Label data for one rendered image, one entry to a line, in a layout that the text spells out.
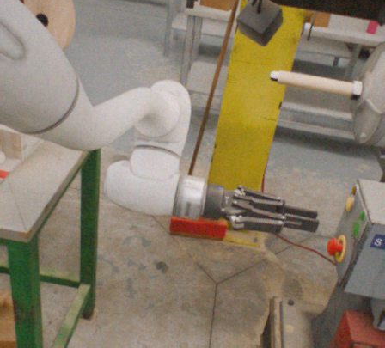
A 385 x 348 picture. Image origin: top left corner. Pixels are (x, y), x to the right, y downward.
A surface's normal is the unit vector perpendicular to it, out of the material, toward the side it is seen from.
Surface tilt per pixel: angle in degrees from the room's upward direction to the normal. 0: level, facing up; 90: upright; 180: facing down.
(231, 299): 0
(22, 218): 0
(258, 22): 51
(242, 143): 90
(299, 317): 24
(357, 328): 0
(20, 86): 104
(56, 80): 87
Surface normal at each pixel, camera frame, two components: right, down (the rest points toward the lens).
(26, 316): -0.14, 0.51
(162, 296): 0.13, -0.84
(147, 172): 0.00, -0.37
